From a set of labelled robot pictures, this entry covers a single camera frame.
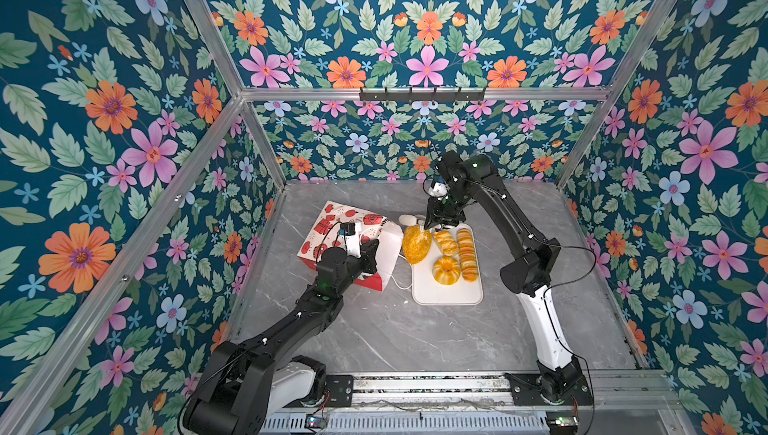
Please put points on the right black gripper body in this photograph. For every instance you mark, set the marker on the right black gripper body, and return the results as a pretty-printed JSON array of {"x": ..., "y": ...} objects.
[{"x": 448, "y": 208}]

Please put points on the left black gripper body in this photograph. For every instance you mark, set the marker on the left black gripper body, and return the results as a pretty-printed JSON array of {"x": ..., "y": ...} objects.
[{"x": 354, "y": 268}]

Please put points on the long fake bread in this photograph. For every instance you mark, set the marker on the long fake bread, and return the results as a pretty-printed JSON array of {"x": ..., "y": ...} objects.
[{"x": 467, "y": 255}]

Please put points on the red white paper bag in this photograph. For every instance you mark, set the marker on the red white paper bag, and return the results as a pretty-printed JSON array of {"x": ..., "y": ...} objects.
[{"x": 324, "y": 234}]

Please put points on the yellow oval fake bread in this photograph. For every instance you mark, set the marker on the yellow oval fake bread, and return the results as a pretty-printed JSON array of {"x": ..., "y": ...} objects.
[{"x": 417, "y": 243}]

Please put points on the round bundt fake bread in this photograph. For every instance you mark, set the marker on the round bundt fake bread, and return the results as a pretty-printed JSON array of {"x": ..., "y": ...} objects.
[{"x": 446, "y": 271}]

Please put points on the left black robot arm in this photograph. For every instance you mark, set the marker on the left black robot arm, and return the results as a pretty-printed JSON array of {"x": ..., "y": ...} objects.
[{"x": 244, "y": 383}]

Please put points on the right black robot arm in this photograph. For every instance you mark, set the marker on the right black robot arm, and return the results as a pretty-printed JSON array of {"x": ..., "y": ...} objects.
[{"x": 528, "y": 276}]

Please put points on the white rectangular tray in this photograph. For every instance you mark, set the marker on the white rectangular tray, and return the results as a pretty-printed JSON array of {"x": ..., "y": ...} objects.
[{"x": 426, "y": 291}]

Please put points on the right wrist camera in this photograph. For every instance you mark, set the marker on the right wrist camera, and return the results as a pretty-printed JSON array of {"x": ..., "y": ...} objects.
[{"x": 436, "y": 188}]

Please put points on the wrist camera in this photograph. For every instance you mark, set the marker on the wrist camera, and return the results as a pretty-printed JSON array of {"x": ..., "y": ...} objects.
[
  {"x": 436, "y": 188},
  {"x": 351, "y": 232}
]

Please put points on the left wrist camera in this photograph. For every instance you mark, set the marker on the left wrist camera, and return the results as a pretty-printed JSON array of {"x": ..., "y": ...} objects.
[{"x": 351, "y": 232}]

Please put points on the black hook rail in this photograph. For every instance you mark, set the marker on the black hook rail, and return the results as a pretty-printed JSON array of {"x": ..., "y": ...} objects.
[{"x": 411, "y": 94}]

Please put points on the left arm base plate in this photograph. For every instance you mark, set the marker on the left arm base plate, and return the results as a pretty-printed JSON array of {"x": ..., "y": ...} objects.
[{"x": 336, "y": 391}]

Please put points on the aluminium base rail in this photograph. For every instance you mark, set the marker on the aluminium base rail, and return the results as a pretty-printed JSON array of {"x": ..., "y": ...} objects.
[{"x": 612, "y": 390}]

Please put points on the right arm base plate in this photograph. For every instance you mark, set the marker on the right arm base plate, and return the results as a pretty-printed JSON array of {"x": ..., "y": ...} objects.
[{"x": 527, "y": 389}]

